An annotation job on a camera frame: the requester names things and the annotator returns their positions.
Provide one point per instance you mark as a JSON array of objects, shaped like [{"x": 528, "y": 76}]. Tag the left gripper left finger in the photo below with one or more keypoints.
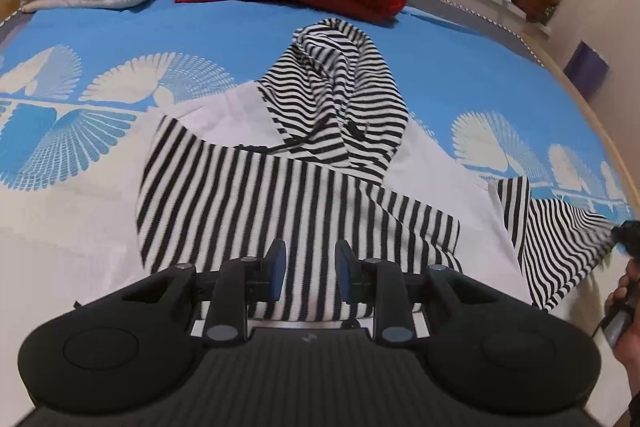
[{"x": 238, "y": 284}]

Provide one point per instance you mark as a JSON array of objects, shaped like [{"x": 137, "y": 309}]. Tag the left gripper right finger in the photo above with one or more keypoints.
[{"x": 381, "y": 285}]

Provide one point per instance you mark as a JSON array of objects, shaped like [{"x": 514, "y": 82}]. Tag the striped hoodie with white vest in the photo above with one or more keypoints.
[{"x": 322, "y": 149}]

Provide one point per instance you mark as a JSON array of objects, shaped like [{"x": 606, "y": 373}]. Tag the purple bag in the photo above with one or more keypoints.
[{"x": 587, "y": 70}]

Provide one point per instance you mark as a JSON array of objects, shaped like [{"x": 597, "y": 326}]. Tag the blue white patterned bedspread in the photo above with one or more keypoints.
[{"x": 83, "y": 91}]

